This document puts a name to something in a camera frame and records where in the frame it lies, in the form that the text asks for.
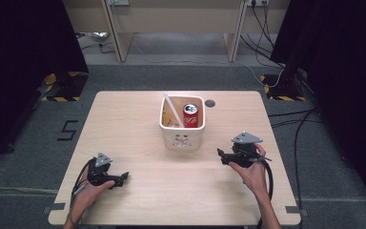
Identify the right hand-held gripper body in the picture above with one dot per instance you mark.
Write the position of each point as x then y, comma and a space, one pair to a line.
244, 152

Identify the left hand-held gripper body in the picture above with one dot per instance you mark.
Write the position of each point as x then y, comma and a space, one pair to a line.
99, 170

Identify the cream square plastic bin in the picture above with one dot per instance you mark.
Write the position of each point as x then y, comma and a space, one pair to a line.
184, 138

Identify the red drink can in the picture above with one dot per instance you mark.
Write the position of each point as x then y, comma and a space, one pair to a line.
190, 116

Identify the white straw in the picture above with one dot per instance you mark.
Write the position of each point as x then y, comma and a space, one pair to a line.
173, 109

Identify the person's right hand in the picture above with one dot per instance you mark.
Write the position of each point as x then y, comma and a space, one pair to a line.
254, 176

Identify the person's left hand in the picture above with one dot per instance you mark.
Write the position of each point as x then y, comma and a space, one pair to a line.
87, 197

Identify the grey round table spot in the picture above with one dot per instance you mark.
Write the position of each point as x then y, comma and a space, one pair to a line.
209, 103

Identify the hazard-striped stand base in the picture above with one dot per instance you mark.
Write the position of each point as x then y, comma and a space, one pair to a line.
282, 92
65, 90

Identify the black curtain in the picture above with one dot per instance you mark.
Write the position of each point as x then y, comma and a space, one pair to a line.
22, 63
346, 79

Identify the crumpled silver foil bag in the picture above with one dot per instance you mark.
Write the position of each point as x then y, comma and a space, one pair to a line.
97, 36

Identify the beige wooden desk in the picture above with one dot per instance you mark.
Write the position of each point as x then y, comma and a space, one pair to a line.
171, 19

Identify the white power strip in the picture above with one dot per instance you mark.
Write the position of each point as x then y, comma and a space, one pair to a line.
258, 2
117, 2

